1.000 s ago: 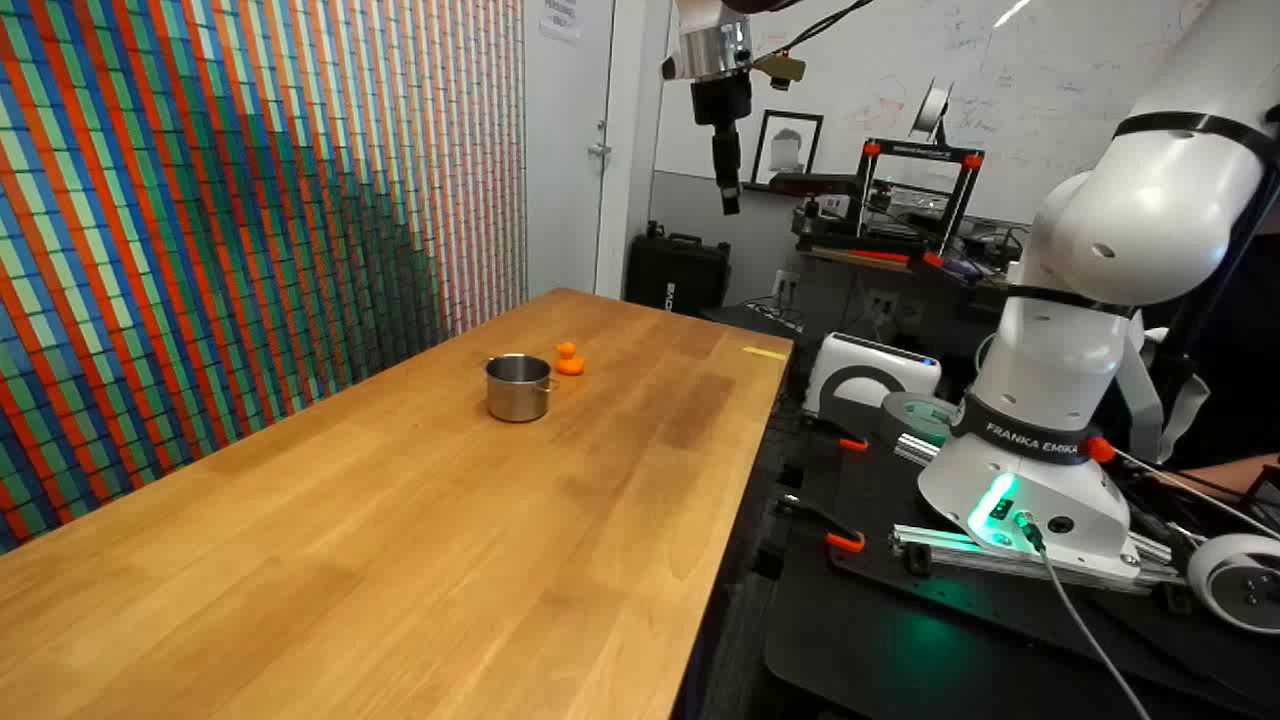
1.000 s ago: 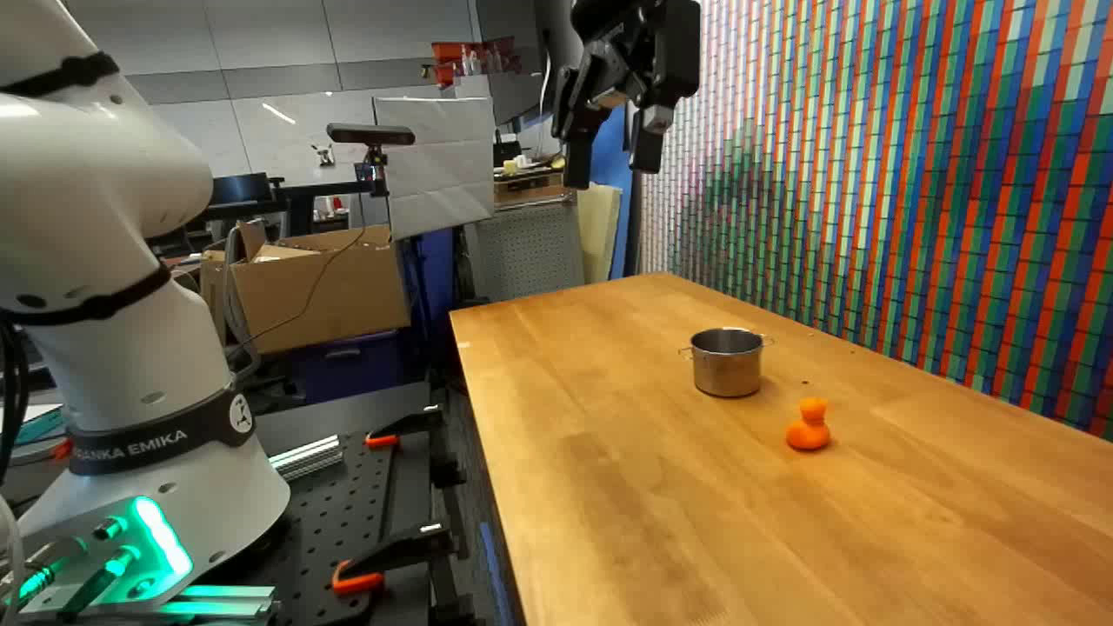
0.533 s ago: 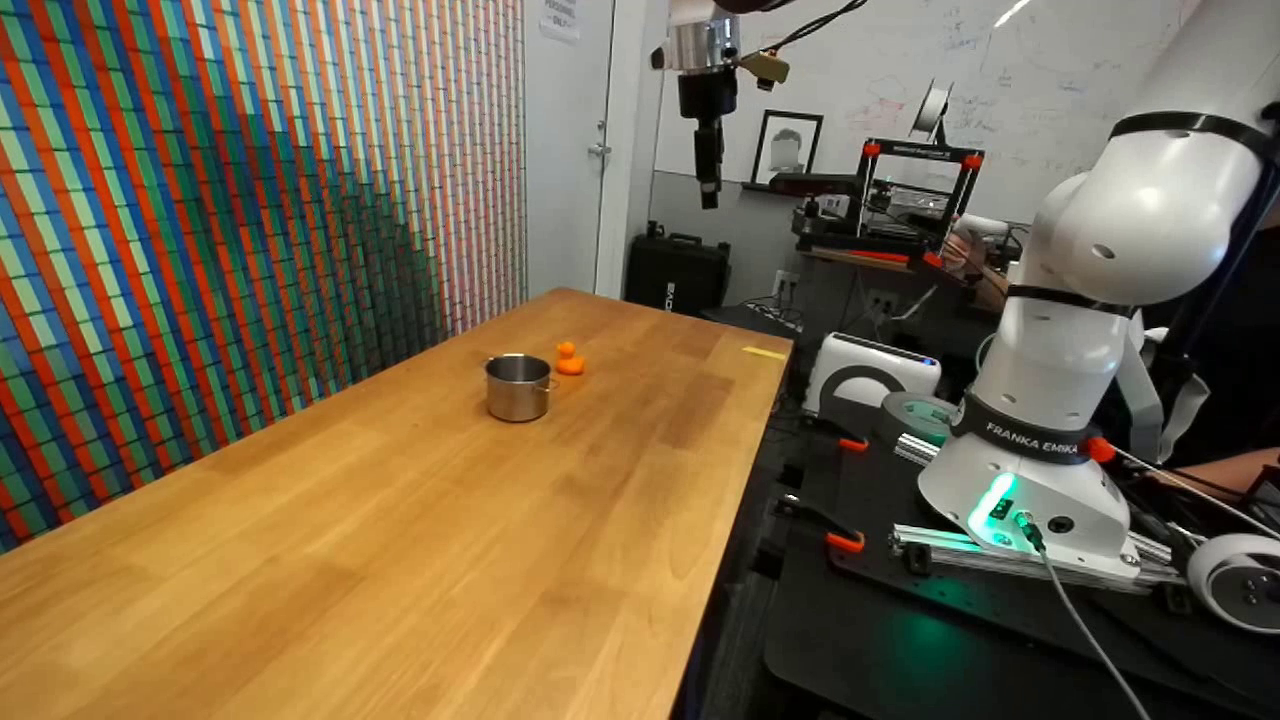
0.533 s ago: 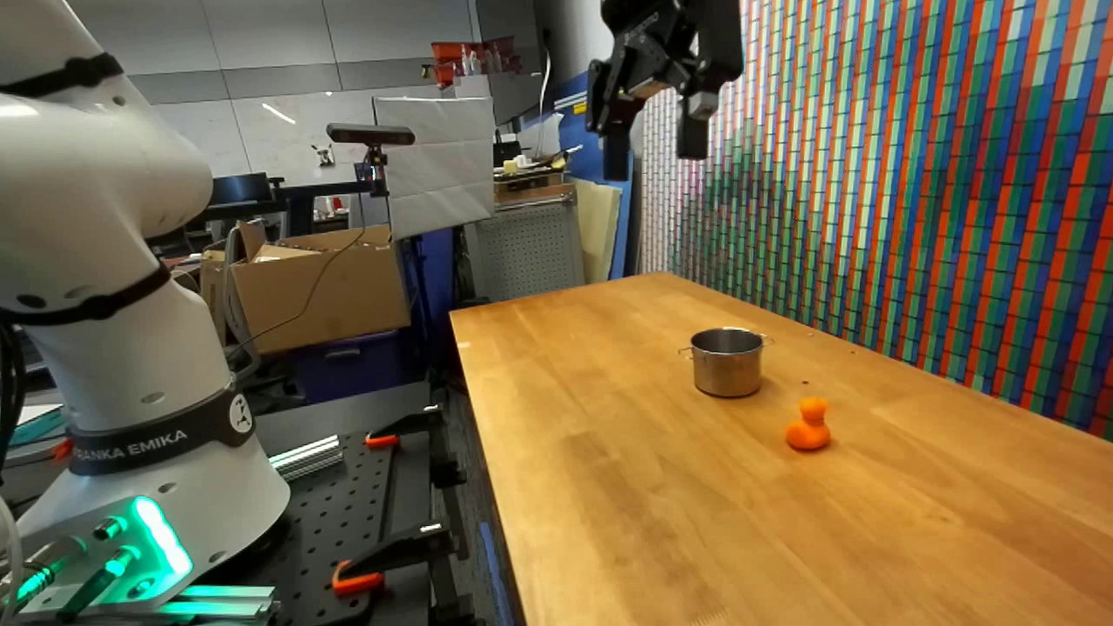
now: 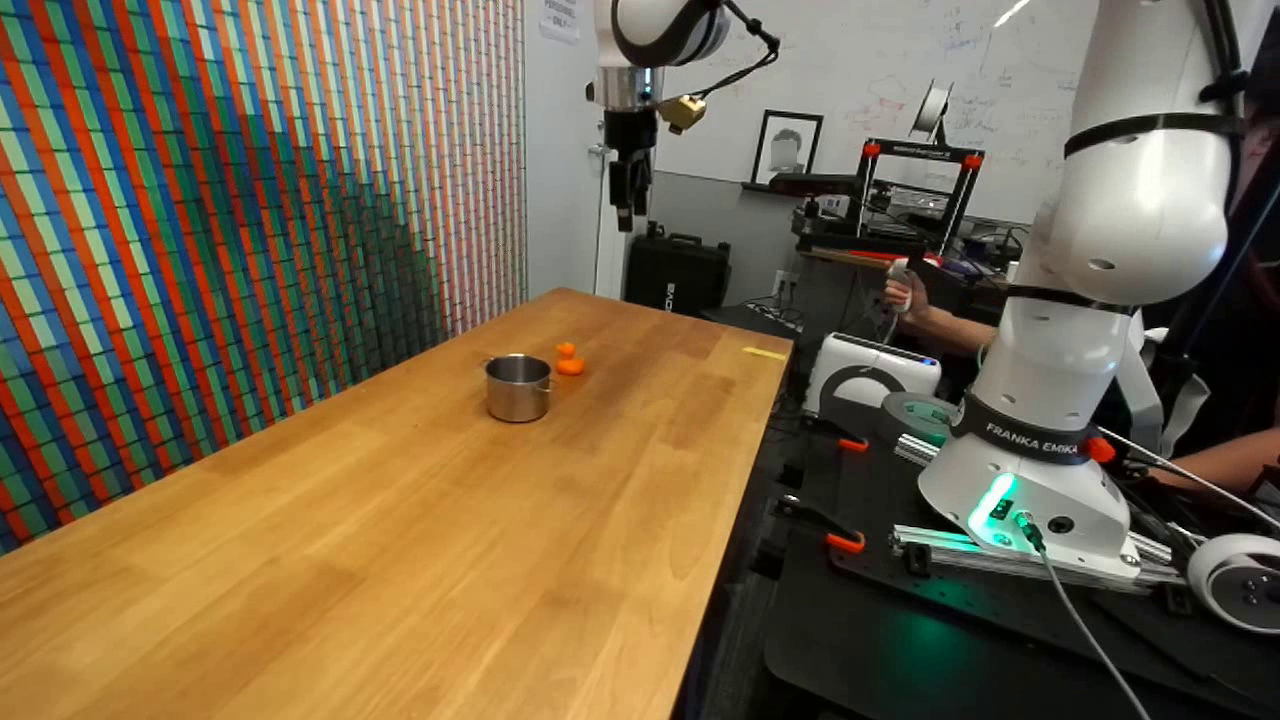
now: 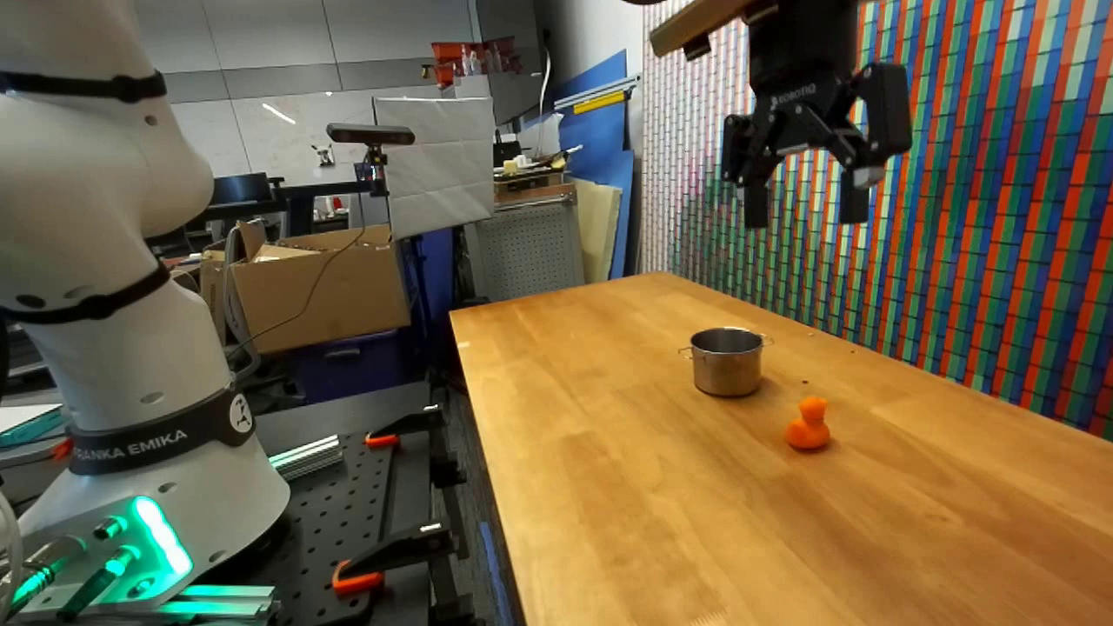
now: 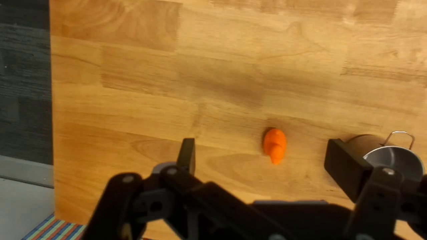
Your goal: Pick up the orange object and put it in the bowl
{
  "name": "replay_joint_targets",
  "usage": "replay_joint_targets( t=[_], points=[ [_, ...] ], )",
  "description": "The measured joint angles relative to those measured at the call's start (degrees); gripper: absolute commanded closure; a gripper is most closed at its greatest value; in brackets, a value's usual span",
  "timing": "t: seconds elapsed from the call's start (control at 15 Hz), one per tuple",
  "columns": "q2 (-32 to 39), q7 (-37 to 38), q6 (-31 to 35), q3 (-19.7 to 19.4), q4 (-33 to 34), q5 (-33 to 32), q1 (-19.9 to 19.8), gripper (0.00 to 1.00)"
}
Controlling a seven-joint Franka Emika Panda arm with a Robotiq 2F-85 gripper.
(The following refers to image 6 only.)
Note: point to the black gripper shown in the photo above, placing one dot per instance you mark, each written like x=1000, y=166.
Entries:
x=802, y=46

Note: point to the orange rubber duck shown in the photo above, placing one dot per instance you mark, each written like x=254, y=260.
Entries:
x=808, y=428

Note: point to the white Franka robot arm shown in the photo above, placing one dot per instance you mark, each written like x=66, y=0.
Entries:
x=126, y=348

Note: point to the small metal bowl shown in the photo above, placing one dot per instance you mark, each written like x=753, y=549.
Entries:
x=728, y=363

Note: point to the blue upright panel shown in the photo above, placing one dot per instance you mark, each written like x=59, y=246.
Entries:
x=597, y=139

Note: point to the beige foam board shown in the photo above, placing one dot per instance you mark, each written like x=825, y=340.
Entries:
x=600, y=232

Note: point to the white jug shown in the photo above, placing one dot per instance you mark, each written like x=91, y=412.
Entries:
x=541, y=138

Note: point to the grey cabinet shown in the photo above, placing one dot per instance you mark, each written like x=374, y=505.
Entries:
x=521, y=250

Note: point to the red machine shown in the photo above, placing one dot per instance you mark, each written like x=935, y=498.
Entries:
x=469, y=60

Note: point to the white flat panel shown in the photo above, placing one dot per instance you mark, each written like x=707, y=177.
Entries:
x=439, y=161

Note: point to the blue storage bin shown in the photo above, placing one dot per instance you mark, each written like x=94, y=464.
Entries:
x=346, y=366

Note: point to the brown cardboard box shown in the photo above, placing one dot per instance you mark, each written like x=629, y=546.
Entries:
x=312, y=290

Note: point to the short aluminium extrusion bar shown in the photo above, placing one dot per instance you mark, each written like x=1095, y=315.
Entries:
x=306, y=458

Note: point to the black perforated breadboard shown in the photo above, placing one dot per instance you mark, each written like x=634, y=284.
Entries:
x=336, y=522

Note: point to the green lit aluminium extrusion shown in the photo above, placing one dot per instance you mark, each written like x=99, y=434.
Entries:
x=220, y=604

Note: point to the tan wrist mount plate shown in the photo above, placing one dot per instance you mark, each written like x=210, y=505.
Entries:
x=698, y=24

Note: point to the camera tripod stand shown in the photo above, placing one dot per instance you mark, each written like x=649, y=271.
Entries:
x=374, y=177

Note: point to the black stereo camera bar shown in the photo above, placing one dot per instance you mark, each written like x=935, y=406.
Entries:
x=370, y=133

